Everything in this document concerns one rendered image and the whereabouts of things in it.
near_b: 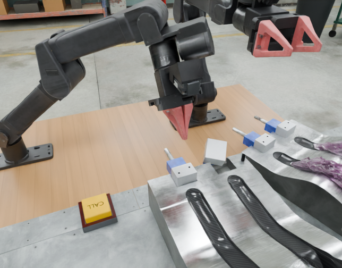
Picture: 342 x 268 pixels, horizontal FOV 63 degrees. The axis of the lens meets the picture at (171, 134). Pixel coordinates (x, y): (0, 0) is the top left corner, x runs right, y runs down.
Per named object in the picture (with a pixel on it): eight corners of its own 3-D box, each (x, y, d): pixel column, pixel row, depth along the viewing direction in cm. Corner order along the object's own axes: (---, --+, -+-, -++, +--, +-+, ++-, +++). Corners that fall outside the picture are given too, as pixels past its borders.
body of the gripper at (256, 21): (303, 15, 54) (279, 5, 59) (258, 20, 51) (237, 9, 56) (293, 48, 58) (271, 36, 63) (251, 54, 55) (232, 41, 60)
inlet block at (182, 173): (157, 159, 75) (156, 144, 72) (174, 155, 76) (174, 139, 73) (177, 194, 65) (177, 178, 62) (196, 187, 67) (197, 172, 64)
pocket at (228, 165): (207, 172, 72) (208, 162, 70) (225, 167, 74) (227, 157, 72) (216, 184, 69) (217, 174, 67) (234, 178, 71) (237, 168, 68)
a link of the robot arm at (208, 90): (216, 101, 91) (201, -3, 86) (198, 105, 89) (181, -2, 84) (208, 101, 97) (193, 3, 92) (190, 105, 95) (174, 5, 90)
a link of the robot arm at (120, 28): (163, -9, 54) (42, 36, 64) (153, 1, 47) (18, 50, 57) (182, 50, 61) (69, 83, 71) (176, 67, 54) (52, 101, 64)
